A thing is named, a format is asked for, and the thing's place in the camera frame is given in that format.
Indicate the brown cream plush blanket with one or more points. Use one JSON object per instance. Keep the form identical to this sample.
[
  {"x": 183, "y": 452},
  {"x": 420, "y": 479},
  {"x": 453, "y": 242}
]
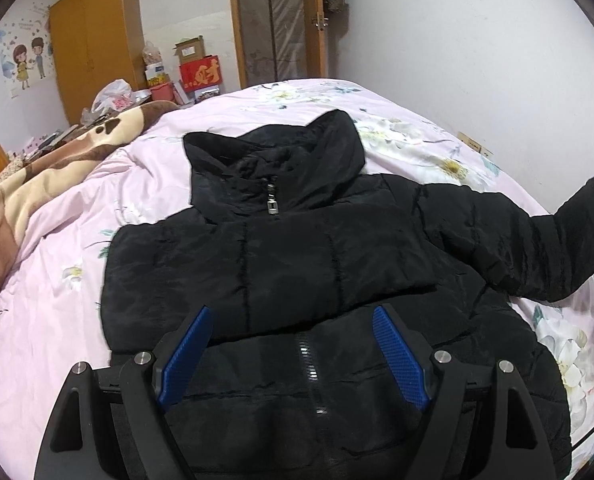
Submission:
[{"x": 7, "y": 220}]

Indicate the white plastic bag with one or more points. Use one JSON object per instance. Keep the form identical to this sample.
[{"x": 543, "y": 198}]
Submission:
[{"x": 112, "y": 96}]

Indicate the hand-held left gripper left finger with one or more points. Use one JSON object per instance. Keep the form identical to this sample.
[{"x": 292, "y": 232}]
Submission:
[{"x": 187, "y": 355}]

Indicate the black puffer jacket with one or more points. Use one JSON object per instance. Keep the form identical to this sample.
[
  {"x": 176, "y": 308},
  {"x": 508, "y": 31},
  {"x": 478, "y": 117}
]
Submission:
[{"x": 297, "y": 260}]

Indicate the cardboard piece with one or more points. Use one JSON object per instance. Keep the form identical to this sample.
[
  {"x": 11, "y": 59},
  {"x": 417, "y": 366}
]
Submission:
[{"x": 474, "y": 144}]

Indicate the red gift box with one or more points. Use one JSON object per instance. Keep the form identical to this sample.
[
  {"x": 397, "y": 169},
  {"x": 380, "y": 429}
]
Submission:
[{"x": 201, "y": 74}]

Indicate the open cardboard box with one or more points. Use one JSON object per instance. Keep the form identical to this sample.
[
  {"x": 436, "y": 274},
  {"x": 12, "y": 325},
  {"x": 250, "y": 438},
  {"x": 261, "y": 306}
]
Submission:
[{"x": 188, "y": 50}]

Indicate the wooden framed door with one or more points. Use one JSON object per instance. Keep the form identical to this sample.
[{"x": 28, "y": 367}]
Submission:
[{"x": 272, "y": 20}]

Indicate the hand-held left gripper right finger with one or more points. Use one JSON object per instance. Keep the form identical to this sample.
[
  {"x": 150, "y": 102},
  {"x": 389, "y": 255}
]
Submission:
[{"x": 399, "y": 360}]

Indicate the wooden wardrobe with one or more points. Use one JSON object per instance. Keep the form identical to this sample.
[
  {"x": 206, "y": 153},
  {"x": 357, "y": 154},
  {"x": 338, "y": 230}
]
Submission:
[{"x": 97, "y": 35}]

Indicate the clear plastic snack bag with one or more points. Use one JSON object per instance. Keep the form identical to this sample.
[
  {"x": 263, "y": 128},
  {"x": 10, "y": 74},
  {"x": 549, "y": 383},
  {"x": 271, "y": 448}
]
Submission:
[{"x": 153, "y": 55}]

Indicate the cartoon wall poster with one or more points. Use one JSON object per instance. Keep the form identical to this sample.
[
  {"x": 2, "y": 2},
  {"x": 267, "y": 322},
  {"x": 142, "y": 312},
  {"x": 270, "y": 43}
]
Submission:
[{"x": 24, "y": 60}]

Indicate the red plastic container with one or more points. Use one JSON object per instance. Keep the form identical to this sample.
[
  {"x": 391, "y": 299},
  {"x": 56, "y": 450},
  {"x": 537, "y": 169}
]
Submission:
[{"x": 162, "y": 94}]

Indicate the pink floral quilt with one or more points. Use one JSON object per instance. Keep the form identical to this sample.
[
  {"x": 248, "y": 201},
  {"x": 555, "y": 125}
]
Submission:
[{"x": 77, "y": 235}]

